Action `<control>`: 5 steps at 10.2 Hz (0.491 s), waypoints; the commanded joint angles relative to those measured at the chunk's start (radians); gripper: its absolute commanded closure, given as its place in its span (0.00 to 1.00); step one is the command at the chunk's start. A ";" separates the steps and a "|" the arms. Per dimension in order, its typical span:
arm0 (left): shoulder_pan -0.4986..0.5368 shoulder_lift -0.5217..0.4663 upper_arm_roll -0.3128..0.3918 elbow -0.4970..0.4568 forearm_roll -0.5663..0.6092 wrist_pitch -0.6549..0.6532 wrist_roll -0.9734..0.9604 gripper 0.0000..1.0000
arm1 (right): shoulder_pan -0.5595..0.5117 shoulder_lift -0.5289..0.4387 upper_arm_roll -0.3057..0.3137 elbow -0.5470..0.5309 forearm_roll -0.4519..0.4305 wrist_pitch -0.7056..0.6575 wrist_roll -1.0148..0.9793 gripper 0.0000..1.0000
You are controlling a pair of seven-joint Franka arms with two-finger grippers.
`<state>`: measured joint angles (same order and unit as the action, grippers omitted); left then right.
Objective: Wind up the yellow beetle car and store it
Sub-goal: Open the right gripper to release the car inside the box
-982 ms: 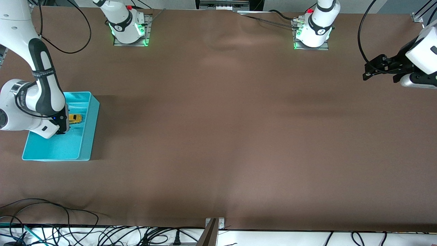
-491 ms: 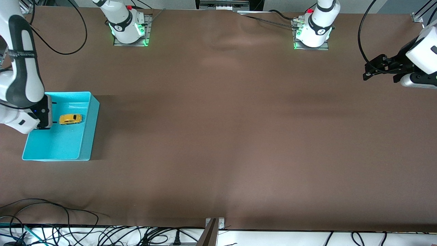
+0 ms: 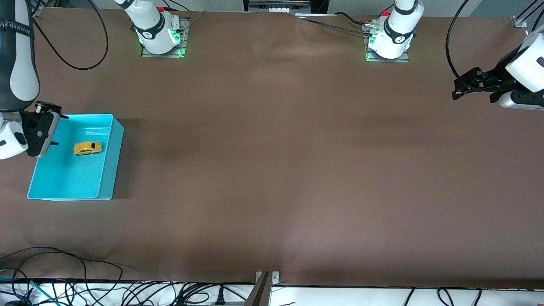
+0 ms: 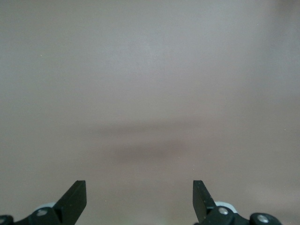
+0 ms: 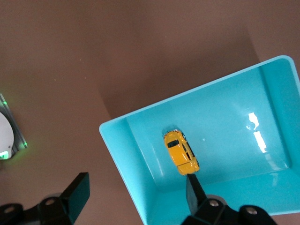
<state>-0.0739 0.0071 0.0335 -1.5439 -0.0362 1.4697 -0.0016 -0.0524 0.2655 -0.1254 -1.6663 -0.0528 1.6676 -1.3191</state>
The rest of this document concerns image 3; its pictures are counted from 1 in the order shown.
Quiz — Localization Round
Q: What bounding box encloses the yellow beetle toy car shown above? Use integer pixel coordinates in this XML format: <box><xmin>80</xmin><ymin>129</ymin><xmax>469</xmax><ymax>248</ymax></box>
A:
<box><xmin>73</xmin><ymin>142</ymin><xmax>103</xmax><ymax>156</ymax></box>

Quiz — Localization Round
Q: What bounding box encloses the turquoise plastic bin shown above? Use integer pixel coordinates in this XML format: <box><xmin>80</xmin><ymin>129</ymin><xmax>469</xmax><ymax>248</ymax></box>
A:
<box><xmin>27</xmin><ymin>113</ymin><xmax>125</xmax><ymax>201</ymax></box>

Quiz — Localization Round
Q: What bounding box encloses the grey power strip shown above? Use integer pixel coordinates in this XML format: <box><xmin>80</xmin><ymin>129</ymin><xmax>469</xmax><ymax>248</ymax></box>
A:
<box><xmin>249</xmin><ymin>0</ymin><xmax>311</xmax><ymax>13</ymax></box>

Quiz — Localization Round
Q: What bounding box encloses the brown table cover mat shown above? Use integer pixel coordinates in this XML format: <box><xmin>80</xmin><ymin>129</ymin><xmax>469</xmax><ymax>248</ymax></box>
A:
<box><xmin>0</xmin><ymin>8</ymin><xmax>544</xmax><ymax>289</ymax></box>

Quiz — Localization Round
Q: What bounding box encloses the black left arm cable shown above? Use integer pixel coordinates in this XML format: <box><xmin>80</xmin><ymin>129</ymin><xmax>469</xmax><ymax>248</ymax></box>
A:
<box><xmin>445</xmin><ymin>0</ymin><xmax>470</xmax><ymax>83</ymax></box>

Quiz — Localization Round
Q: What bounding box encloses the long black looping cable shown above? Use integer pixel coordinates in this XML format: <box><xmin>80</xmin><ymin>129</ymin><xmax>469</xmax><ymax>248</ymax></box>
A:
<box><xmin>31</xmin><ymin>0</ymin><xmax>109</xmax><ymax>71</ymax></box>

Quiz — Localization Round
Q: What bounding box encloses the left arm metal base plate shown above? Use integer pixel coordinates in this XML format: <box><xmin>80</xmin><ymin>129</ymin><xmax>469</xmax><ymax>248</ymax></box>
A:
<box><xmin>365</xmin><ymin>23</ymin><xmax>411</xmax><ymax>63</ymax></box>

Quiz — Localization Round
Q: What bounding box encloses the black cable looped over mat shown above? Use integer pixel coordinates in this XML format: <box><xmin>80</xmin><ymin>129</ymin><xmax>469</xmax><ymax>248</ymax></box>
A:
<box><xmin>0</xmin><ymin>246</ymin><xmax>124</xmax><ymax>294</ymax></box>

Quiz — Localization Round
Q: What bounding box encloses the black base power cable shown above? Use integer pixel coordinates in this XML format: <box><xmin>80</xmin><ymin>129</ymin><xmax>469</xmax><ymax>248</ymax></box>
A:
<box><xmin>334</xmin><ymin>11</ymin><xmax>374</xmax><ymax>27</ymax></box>

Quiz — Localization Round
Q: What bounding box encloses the grey braided cable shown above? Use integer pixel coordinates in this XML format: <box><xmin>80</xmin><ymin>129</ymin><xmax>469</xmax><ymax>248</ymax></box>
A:
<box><xmin>297</xmin><ymin>16</ymin><xmax>372</xmax><ymax>37</ymax></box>

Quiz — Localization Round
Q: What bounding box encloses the teal cable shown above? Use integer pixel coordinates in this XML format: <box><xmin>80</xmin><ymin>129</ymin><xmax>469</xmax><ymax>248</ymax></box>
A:
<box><xmin>0</xmin><ymin>277</ymin><xmax>54</xmax><ymax>306</ymax></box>

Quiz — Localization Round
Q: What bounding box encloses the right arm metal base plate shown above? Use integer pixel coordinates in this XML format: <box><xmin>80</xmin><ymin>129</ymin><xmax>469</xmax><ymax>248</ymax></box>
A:
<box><xmin>141</xmin><ymin>18</ymin><xmax>190</xmax><ymax>58</ymax></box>

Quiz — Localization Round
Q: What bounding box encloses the thin grey cable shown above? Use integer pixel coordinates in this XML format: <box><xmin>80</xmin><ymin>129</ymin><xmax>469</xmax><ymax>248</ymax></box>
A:
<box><xmin>186</xmin><ymin>10</ymin><xmax>207</xmax><ymax>29</ymax></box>

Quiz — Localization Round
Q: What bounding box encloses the grey metal camera post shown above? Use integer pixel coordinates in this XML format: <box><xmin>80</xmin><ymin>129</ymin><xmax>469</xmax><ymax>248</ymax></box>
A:
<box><xmin>244</xmin><ymin>271</ymin><xmax>281</xmax><ymax>306</ymax></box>

